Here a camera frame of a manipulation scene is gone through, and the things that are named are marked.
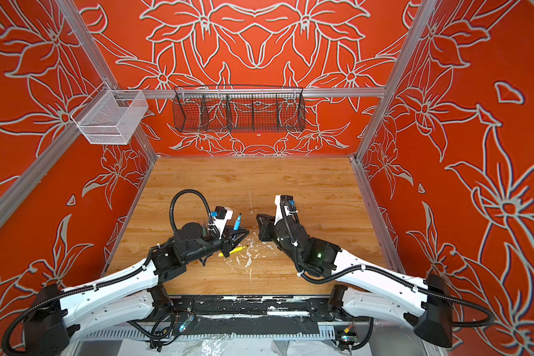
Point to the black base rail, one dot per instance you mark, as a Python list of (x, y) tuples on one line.
[(282, 317)]

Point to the aluminium frame rails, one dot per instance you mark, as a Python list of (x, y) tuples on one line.
[(56, 61)]

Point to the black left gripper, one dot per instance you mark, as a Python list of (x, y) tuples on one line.
[(228, 239)]

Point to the black wire basket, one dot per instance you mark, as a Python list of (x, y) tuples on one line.
[(244, 109)]

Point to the white wire basket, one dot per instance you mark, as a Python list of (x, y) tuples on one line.
[(110, 117)]

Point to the blue marker pen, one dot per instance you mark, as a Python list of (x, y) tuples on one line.
[(238, 222)]

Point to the yellow marker pen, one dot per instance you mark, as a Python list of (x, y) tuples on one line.
[(233, 251)]

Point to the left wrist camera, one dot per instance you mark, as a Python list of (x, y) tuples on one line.
[(218, 220)]

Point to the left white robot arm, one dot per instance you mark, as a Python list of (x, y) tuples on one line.
[(59, 317)]

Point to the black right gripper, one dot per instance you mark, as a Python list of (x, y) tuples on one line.
[(268, 226)]

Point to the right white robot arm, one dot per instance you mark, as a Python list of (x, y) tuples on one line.
[(362, 288)]

